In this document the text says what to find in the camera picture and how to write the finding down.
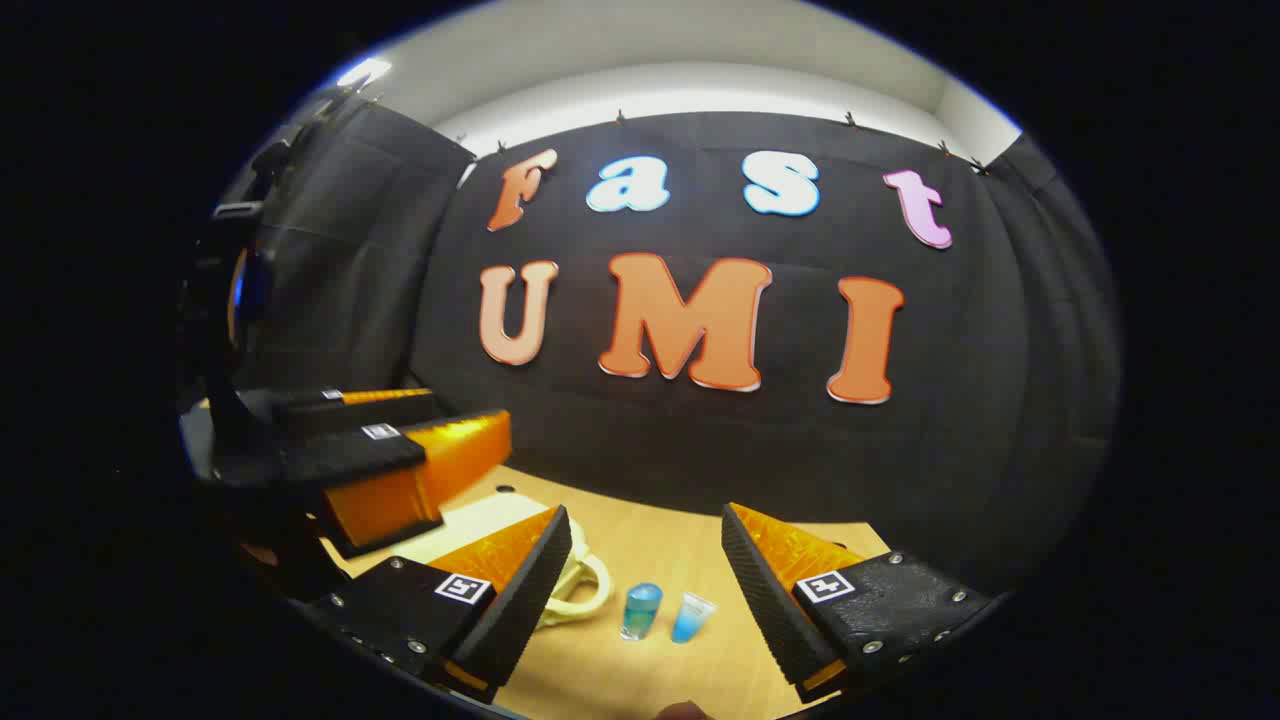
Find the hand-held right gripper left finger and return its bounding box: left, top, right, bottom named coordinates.
left=300, top=505, right=574, bottom=703

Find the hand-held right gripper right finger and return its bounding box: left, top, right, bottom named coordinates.
left=721, top=502, right=1001, bottom=704

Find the blue skin care tube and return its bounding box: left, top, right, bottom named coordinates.
left=670, top=592, right=718, bottom=645

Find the blue skin care bottle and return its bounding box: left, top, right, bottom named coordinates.
left=620, top=583, right=664, bottom=642

